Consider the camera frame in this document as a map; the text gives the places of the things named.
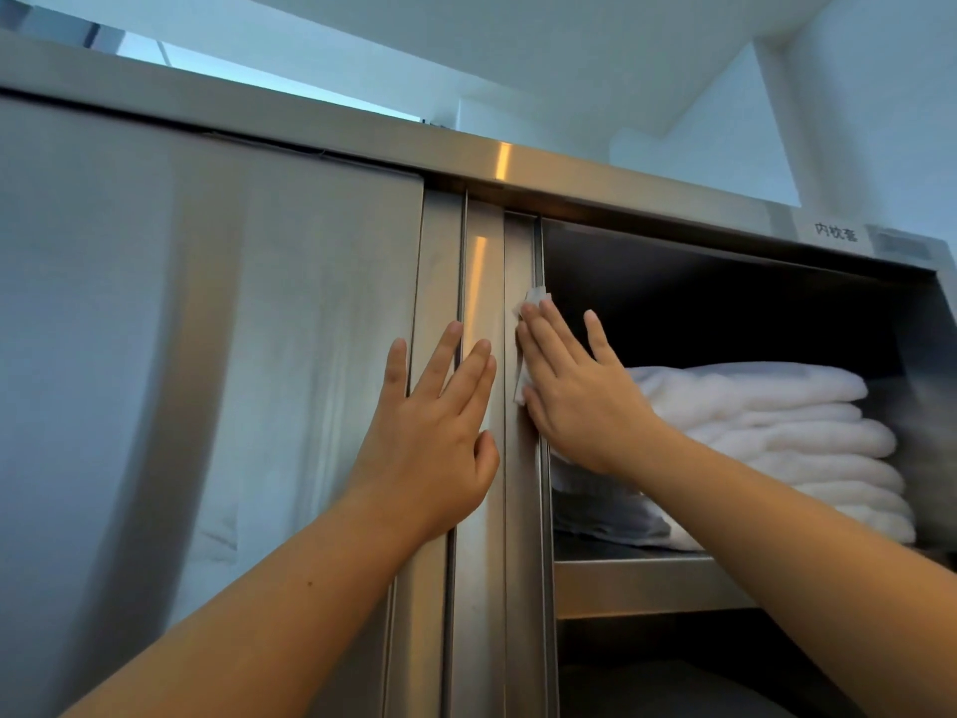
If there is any person's left hand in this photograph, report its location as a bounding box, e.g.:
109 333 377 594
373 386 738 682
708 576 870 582
340 320 500 546

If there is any person's right hand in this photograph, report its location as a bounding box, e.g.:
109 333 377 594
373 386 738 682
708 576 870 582
515 298 667 480

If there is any white wet wipe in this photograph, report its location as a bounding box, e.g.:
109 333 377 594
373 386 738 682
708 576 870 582
511 285 553 406

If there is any stainless steel cabinet door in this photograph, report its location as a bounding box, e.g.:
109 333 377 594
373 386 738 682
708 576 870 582
448 193 558 718
0 93 465 718

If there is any person's left forearm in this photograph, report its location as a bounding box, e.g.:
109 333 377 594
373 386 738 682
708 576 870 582
63 500 443 718

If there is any person's right forearm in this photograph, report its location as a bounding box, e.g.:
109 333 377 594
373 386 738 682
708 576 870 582
620 425 957 718

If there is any stack of white folded towels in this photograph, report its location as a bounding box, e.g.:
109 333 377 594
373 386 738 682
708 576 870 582
549 360 917 552

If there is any white shelf label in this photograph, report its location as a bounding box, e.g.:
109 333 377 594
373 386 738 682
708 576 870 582
796 215 876 255

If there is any grey shelf label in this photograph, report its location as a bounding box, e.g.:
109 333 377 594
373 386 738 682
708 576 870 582
870 229 940 264

